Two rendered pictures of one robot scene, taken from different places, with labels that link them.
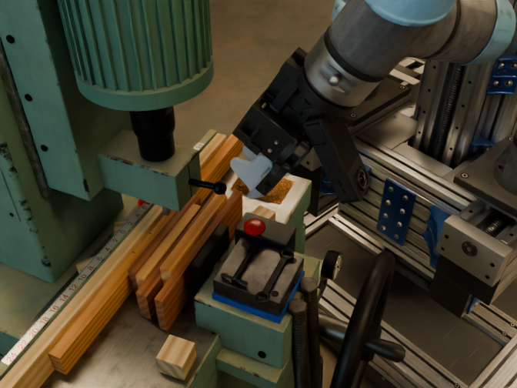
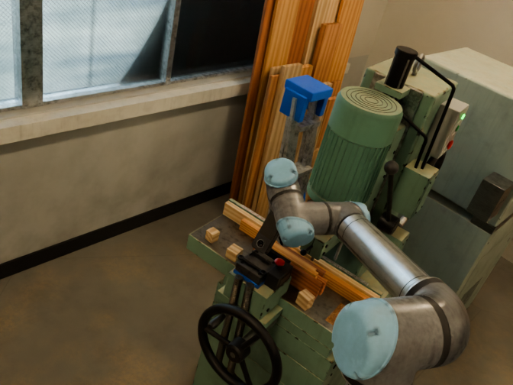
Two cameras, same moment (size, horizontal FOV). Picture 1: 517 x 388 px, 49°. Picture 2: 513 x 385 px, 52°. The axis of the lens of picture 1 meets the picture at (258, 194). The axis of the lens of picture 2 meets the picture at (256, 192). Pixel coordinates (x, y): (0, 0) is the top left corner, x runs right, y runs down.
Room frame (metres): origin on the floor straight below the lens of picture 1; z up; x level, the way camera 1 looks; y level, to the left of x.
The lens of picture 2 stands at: (0.52, -1.16, 1.98)
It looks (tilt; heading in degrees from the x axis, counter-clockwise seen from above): 33 degrees down; 94
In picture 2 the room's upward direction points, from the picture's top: 15 degrees clockwise
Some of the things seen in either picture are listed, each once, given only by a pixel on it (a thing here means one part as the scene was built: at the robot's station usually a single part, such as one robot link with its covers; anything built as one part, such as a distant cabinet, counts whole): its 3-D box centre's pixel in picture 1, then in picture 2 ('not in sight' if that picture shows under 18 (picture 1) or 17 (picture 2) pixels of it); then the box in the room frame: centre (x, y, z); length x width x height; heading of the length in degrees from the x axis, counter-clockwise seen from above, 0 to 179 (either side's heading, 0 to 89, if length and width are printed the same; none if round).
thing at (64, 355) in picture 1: (175, 219); (314, 270); (0.68, 0.14, 0.92); 0.60 x 0.02 x 0.04; 156
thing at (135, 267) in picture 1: (168, 242); (298, 263); (0.62, 0.14, 0.92); 0.18 x 0.02 x 0.05; 156
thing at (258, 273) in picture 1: (261, 262); (263, 268); (0.52, 0.00, 0.99); 0.13 x 0.11 x 0.06; 156
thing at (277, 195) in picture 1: (262, 182); (343, 315); (0.79, -0.01, 0.91); 0.10 x 0.07 x 0.02; 66
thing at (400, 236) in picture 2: not in sight; (387, 244); (0.88, 0.25, 1.02); 0.09 x 0.07 x 0.12; 156
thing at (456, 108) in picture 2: not in sight; (444, 127); (0.92, 0.38, 1.40); 0.10 x 0.06 x 0.16; 66
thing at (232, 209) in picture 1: (203, 255); (285, 270); (0.58, 0.08, 0.93); 0.25 x 0.01 x 0.07; 156
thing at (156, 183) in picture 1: (151, 172); (322, 239); (0.67, 0.16, 1.03); 0.14 x 0.07 x 0.09; 66
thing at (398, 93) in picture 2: not in sight; (396, 79); (0.72, 0.27, 1.54); 0.08 x 0.08 x 0.17; 66
